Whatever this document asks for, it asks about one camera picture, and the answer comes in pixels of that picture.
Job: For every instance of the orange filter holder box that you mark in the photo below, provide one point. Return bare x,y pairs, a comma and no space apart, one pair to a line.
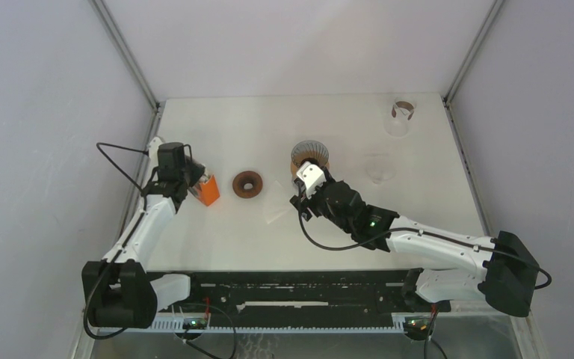
206,190

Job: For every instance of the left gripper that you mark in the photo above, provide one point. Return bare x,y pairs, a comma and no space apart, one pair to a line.
197,171

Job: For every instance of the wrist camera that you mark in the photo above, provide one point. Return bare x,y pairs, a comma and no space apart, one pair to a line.
153,146
308,178

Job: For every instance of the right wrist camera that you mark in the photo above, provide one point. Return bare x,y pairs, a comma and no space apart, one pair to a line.
308,178

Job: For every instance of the white paper coffee filter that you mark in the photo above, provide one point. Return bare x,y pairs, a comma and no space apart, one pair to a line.
276,202

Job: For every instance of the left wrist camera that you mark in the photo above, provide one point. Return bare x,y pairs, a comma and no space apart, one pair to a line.
153,146

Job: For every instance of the clear glass dripper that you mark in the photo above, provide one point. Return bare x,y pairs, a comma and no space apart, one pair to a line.
379,167

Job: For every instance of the grey ribbed glass dripper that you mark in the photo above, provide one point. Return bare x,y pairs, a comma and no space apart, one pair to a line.
310,151

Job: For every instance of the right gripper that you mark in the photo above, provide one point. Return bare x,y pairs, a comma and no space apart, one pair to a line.
303,202

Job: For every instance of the clear glass with brown band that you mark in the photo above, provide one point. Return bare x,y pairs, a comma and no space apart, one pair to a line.
398,117

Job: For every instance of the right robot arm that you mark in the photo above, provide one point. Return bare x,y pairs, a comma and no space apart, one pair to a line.
499,270

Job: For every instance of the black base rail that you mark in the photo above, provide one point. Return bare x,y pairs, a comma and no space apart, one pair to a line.
305,299

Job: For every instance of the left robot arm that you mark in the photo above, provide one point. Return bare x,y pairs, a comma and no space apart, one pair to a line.
118,292

